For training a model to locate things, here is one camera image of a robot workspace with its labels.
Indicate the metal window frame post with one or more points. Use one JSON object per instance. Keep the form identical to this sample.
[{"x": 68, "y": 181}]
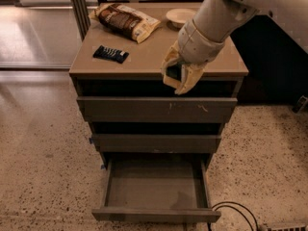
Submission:
[{"x": 81, "y": 15}]

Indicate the dark blue snack bar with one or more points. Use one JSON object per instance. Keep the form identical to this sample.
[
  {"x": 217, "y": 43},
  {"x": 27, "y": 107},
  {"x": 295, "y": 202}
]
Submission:
[{"x": 111, "y": 54}]

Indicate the green and yellow sponge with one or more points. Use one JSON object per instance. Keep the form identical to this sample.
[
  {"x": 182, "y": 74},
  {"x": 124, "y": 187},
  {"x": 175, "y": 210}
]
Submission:
[{"x": 174, "y": 72}]

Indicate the top grey drawer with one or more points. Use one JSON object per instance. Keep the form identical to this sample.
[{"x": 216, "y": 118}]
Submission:
[{"x": 156, "y": 109}]

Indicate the middle grey drawer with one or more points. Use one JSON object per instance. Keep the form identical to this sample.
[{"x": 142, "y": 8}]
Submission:
[{"x": 156, "y": 143}]

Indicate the small dark floor object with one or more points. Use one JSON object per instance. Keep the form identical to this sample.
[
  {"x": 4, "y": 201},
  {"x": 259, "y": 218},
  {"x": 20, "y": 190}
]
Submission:
[{"x": 300, "y": 104}]

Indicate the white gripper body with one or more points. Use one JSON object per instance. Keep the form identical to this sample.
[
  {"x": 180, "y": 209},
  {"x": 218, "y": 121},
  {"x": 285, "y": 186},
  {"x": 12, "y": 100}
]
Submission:
[{"x": 196, "y": 48}]

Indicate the open bottom grey drawer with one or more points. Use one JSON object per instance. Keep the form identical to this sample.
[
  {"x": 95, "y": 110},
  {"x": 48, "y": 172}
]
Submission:
[{"x": 156, "y": 187}]

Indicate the brown chip bag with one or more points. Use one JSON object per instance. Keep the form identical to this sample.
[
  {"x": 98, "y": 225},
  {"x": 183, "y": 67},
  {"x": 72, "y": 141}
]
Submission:
[{"x": 129, "y": 22}]

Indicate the floor vent grille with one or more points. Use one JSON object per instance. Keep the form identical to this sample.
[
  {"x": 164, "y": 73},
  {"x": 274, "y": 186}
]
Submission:
[{"x": 283, "y": 226}]

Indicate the white bowl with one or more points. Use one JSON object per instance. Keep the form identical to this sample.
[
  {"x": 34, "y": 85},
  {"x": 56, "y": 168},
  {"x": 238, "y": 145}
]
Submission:
[{"x": 178, "y": 17}]

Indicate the grey drawer cabinet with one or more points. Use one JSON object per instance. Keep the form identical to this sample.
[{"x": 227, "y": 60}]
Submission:
[{"x": 140, "y": 76}]

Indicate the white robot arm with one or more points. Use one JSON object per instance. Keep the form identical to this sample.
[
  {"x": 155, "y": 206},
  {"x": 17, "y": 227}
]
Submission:
[{"x": 217, "y": 19}]

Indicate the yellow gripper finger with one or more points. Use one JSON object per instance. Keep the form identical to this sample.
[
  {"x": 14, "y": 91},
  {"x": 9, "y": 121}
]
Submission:
[
  {"x": 172, "y": 57},
  {"x": 190, "y": 75}
]

